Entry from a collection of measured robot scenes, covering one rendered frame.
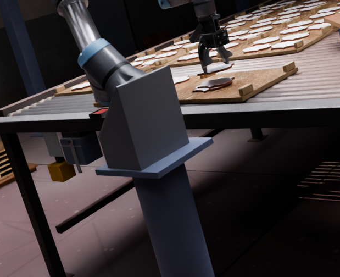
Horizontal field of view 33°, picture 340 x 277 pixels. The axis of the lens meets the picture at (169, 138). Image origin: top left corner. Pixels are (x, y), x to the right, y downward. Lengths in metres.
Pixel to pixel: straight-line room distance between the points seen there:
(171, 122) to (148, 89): 0.14
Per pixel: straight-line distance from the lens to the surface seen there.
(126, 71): 1.73
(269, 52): 2.63
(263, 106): 1.84
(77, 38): 2.02
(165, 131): 1.73
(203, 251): 1.88
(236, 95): 1.98
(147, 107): 1.68
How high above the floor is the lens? 1.38
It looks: 16 degrees down
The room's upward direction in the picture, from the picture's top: 15 degrees counter-clockwise
